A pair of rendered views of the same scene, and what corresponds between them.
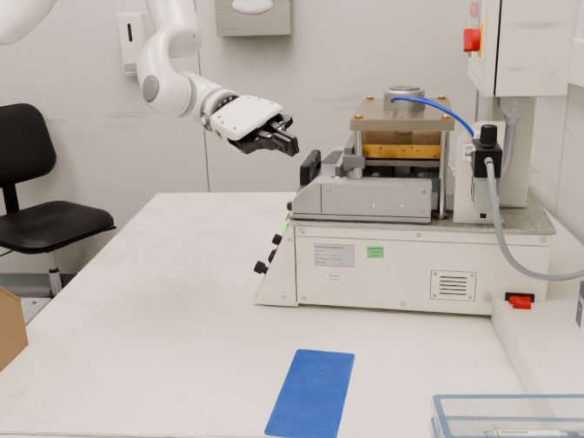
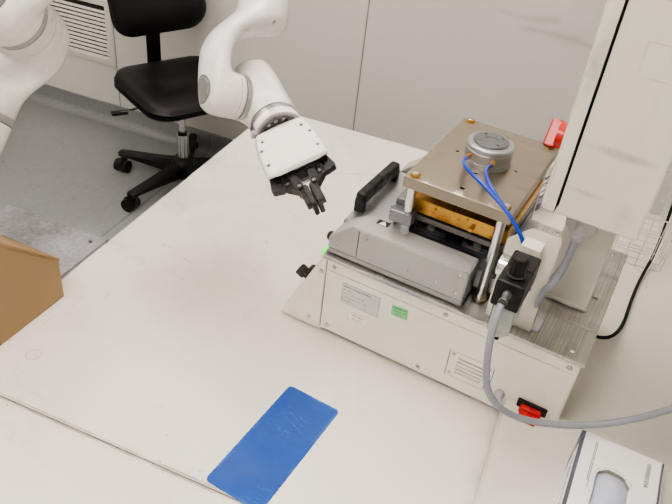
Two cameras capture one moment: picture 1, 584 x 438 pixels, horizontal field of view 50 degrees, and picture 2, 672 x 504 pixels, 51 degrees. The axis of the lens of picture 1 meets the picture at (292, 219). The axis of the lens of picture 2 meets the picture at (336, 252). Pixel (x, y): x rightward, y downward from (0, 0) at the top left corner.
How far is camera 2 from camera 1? 45 cm
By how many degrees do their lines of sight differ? 21
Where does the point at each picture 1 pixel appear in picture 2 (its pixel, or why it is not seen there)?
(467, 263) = not seen: hidden behind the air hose
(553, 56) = (631, 194)
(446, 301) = (459, 380)
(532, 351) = (493, 485)
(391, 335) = (387, 399)
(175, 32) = (247, 22)
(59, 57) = not seen: outside the picture
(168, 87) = (218, 95)
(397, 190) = (433, 265)
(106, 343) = (128, 318)
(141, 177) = (290, 52)
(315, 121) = (496, 37)
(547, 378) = not seen: outside the picture
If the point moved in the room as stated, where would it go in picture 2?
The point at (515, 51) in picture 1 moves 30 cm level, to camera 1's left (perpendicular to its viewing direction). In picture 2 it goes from (590, 175) to (371, 124)
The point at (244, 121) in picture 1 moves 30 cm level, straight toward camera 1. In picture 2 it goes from (281, 159) to (206, 273)
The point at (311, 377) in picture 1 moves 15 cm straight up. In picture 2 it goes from (282, 427) to (288, 361)
